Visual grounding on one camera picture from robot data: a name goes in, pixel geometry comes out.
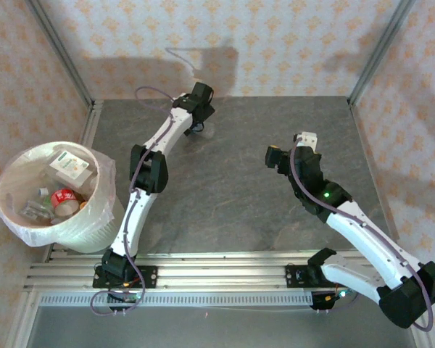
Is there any white packet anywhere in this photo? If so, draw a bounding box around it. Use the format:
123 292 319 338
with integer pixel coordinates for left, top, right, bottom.
49 149 99 190

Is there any clear bottle red label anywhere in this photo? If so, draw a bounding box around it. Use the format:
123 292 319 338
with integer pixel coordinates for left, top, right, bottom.
49 188 81 218

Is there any clear unlabelled bottle white cap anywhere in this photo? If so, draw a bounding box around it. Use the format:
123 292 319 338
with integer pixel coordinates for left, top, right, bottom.
20 199 56 221

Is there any white bin with plastic liner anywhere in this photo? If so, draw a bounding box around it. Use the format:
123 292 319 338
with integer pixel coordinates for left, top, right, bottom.
0 141 119 254

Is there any black controller board with LEDs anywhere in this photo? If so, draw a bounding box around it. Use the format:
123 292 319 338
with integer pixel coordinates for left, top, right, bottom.
310 286 358 313
107 282 143 305

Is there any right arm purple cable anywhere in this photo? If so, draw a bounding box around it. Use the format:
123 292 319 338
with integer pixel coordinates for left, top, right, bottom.
289 134 434 333

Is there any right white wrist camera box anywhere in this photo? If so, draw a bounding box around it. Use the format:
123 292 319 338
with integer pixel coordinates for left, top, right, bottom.
293 131 320 150

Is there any aluminium side rail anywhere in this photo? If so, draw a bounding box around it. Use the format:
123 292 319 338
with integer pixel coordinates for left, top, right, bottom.
347 101 413 264
43 100 104 262

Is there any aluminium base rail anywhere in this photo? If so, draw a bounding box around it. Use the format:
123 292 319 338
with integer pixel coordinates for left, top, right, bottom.
23 252 420 293

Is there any aluminium frame post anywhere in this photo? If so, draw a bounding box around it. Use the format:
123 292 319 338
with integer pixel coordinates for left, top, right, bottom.
347 0 418 106
23 0 95 109

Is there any white slotted cable duct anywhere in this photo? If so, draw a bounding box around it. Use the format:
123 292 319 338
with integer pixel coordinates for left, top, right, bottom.
39 292 315 308

